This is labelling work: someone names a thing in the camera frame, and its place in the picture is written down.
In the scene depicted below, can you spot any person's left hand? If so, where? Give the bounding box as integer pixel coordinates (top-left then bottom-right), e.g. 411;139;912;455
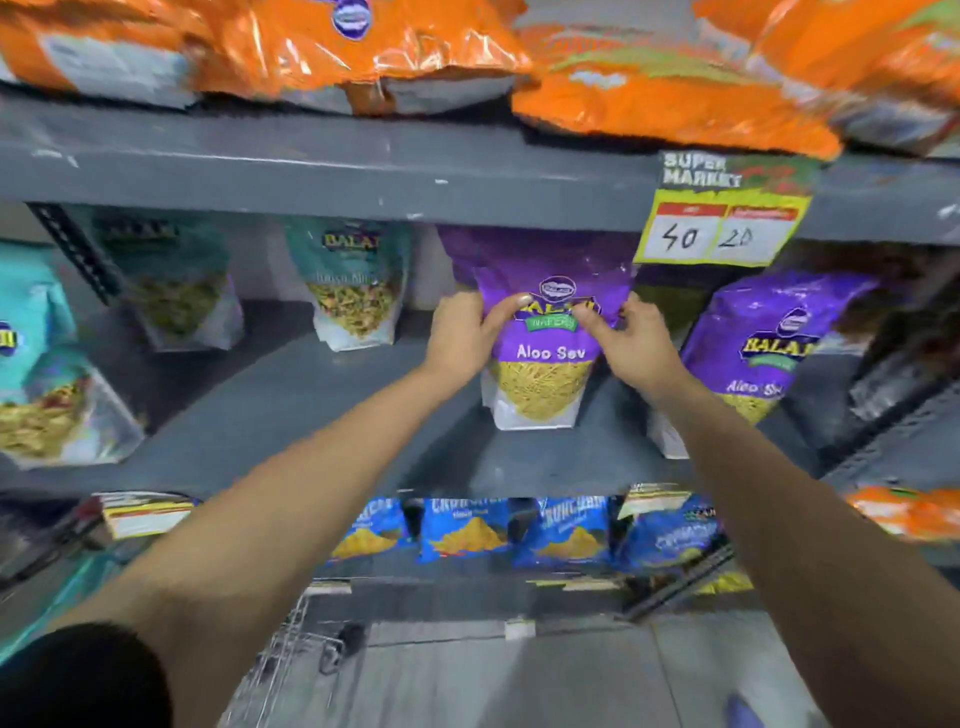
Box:
422;290;534;387

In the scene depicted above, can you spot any teal snack packet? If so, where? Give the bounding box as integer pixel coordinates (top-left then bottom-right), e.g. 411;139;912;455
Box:
0;349;146;471
283;216;415;354
88;210;246;354
0;240;79;399

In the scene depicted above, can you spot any yellow price tag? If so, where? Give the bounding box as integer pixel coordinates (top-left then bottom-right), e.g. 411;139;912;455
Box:
633;150;820;269

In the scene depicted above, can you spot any person's right forearm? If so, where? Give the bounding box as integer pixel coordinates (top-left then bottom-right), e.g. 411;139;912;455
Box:
651;373;960;728

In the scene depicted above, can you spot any grey metal shelf board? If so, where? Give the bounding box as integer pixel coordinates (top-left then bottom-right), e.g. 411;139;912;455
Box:
0;300;826;502
0;82;960;249

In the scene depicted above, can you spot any wire shopping cart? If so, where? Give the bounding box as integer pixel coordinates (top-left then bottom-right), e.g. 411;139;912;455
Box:
216;591;348;728

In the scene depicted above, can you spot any white yellow shelf label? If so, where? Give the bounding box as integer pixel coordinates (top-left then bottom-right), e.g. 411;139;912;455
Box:
99;491;198;542
618;483;693;520

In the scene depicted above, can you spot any purple snack packet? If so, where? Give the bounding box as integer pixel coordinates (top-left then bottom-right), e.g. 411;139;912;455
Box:
437;224;640;433
648;270;880;460

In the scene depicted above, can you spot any blue snack packet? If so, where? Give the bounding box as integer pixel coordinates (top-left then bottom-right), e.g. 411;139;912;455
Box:
511;495;614;571
613;493;723;576
328;498;412;562
417;498;513;565

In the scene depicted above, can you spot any black shelf bracket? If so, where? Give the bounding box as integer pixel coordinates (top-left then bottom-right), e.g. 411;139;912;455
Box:
28;202;123;307

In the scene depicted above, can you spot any person's right hand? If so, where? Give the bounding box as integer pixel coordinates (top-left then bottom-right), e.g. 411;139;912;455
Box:
573;292;693;403

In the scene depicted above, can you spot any small orange snack packet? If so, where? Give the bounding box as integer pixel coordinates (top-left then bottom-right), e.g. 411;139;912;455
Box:
846;485;960;543

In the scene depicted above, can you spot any person's left forearm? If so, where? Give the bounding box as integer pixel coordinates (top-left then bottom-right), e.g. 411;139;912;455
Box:
45;363;483;728

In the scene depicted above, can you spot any black sleeve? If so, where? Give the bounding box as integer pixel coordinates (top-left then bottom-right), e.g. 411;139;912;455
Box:
0;621;175;728

